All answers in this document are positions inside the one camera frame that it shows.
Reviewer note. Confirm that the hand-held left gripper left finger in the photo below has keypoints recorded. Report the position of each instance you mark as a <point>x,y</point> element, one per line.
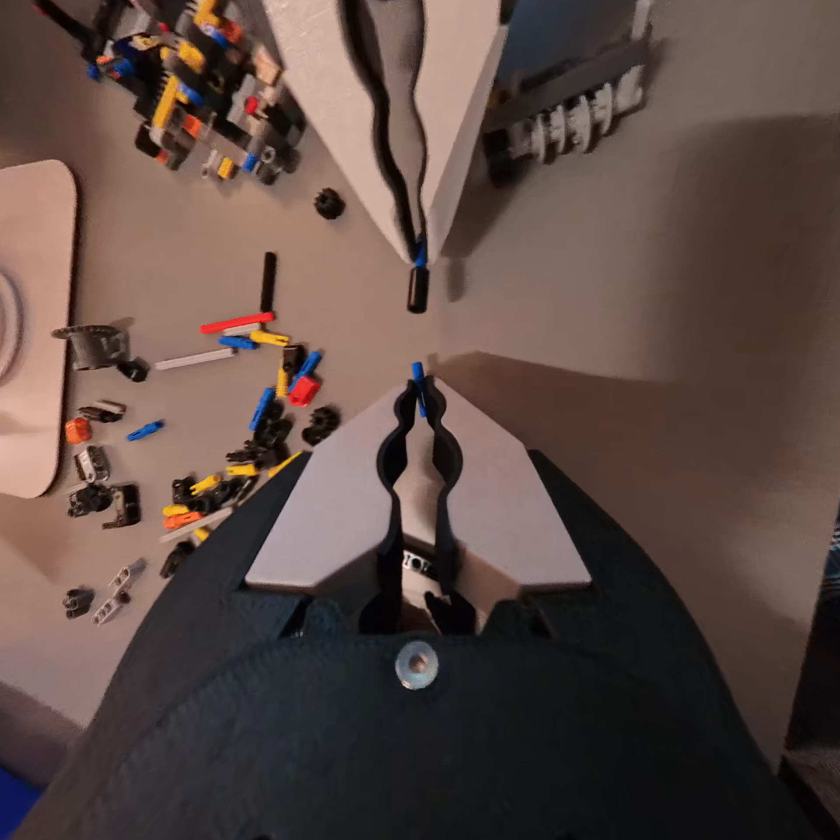
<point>315,525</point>

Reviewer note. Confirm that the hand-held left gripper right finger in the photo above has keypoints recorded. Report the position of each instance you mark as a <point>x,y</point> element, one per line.
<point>518,518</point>

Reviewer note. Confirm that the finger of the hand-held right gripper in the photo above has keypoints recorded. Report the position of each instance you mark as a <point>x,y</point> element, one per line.
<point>328,85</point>
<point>459,98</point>

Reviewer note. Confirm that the blue lego pin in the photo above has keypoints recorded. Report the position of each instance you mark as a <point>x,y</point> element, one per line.
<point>418,380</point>
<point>421,253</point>

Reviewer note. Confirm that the black lego connector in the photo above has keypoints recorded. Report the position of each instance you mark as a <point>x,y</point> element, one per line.
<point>418,289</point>

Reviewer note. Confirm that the black lego gear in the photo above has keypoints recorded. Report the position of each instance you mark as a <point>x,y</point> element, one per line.
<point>329,203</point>

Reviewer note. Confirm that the pile of small lego pieces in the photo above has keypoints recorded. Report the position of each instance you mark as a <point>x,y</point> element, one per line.
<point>262,407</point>

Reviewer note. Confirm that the partly built lego model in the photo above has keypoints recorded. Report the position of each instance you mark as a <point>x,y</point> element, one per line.
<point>177,92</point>

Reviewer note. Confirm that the light grey lego axle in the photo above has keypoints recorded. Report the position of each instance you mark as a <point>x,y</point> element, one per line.
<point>193,359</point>

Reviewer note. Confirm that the black lego axle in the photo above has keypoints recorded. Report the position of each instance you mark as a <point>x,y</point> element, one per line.
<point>268,282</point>

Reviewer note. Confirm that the red lego axle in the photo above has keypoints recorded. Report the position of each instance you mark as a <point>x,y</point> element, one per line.
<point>236,323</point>

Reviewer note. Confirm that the dark grey lego gear assembly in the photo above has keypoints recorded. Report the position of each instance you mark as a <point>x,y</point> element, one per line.
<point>98,348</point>

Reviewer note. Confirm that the pale rounded board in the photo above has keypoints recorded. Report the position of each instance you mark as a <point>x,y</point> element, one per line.
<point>39,216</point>

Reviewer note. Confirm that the blue cloth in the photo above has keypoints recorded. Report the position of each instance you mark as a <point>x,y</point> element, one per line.
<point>13,807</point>

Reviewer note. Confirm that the grey lego frame with springs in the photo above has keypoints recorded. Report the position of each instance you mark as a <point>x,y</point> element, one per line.
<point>571,82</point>

